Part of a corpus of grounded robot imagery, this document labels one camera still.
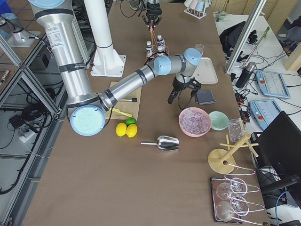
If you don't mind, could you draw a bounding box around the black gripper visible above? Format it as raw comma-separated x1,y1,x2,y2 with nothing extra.
142,0,162,27
167,75,186,105

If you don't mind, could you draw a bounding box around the copper wire bottle basket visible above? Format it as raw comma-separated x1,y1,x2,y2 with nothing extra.
144,27,169,65

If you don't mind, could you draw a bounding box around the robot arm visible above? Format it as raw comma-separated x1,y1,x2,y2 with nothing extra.
128,0,162,29

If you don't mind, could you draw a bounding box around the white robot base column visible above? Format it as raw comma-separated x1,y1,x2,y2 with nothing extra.
84,0,126,78

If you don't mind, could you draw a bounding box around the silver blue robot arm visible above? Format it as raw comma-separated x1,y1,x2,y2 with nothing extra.
30,0,202,136

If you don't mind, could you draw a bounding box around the folded grey cloth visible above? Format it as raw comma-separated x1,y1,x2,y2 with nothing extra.
195,90,216,105

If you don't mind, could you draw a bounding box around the pink bowl of ice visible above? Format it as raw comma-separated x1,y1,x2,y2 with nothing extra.
178,107,212,137

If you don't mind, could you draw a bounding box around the cream rabbit tray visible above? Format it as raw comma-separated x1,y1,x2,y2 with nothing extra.
192,57,218,84

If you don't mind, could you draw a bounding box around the steel muddler black tip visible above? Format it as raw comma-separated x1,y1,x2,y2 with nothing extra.
120,97,138,103

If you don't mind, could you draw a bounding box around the pastel cups rack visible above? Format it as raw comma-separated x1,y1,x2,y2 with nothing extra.
184,0,210,19

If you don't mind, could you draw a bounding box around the steel ice scoop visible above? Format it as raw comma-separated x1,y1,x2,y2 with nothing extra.
140,135,180,151

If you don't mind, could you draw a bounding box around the yellow plastic knife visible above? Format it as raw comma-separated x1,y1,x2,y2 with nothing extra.
110,108,133,117

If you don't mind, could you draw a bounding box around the green lime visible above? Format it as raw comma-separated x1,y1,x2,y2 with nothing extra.
125,118,136,126

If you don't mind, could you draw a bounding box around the green ceramic bowl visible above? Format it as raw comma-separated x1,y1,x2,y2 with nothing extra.
209,111,229,131

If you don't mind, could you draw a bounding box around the yellow lemon near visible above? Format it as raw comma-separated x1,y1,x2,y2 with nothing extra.
126,124,138,138

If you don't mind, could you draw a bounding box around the yellow lemon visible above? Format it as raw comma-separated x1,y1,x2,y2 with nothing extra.
115,122,127,137
126,124,138,138

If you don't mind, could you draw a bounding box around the clear wine glass on tray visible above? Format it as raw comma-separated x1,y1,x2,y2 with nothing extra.
195,43,204,57

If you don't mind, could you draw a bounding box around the yellow lemon far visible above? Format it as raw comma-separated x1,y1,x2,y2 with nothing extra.
115,122,127,137

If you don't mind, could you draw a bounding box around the clear textured tumbler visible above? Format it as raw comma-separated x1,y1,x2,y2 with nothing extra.
228,118,244,142

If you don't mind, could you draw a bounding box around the black backpack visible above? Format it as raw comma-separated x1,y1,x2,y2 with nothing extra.
219,21,246,54

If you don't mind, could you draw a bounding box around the black steel thermos bottle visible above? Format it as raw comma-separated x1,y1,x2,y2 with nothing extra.
235,62,256,89

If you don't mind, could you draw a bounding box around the wooden cup tree stand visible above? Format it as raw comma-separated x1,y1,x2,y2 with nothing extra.
208,118,259,175

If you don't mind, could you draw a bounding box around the blue teach pendant near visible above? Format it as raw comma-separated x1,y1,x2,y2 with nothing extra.
249,99,281,130

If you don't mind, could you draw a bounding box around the blue teach pendant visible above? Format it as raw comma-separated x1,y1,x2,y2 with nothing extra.
249,99,281,130
256,70,291,99

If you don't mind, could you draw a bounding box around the blue teach pendant far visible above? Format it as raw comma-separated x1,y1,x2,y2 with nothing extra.
256,70,291,99

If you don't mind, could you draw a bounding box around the upside-down wine glass upper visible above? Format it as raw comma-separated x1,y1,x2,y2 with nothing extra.
216,178,260,201

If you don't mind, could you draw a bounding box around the upside-down wine glass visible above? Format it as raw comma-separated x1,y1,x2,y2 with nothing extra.
214,196,265,225
216,178,260,201

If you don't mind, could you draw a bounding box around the black metal glass rack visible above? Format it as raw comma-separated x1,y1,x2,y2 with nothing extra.
210,177,242,225

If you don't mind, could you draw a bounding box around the black computer monitor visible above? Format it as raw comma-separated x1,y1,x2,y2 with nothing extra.
257,111,301,183

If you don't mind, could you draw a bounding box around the upside-down wine glass lower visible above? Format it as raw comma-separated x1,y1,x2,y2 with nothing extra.
214,196,265,225

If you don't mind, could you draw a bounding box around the aluminium frame post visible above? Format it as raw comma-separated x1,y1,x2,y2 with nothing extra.
225,0,266,75

